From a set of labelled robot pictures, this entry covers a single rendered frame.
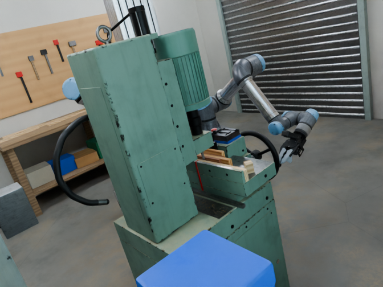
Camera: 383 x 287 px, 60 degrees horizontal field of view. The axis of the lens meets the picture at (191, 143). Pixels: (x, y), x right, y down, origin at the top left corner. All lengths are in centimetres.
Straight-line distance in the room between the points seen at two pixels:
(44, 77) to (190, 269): 410
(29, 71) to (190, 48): 335
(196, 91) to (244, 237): 63
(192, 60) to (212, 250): 88
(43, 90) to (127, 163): 343
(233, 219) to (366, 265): 111
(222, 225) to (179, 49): 69
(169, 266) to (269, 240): 106
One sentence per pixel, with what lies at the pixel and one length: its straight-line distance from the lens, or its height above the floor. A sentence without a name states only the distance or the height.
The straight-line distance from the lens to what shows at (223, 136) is 156.
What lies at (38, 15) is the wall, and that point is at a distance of 462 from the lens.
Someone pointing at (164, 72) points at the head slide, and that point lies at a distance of 124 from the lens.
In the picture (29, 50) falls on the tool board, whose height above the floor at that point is 170.
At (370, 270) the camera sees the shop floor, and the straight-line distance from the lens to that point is 224.
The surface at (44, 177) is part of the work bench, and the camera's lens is 414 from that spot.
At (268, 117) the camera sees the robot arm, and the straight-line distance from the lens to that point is 183.
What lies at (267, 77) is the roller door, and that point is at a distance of 503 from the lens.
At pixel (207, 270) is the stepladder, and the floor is 116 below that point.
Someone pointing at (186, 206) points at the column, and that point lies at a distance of 131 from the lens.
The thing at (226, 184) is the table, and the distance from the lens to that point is 137.
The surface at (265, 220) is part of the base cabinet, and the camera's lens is 153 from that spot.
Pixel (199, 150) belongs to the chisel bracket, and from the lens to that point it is 141.
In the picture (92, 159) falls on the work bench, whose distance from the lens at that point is 425.
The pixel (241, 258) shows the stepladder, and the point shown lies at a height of 116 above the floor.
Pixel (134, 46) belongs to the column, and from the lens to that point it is 113.
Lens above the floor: 151
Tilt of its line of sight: 19 degrees down
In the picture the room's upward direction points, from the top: 14 degrees counter-clockwise
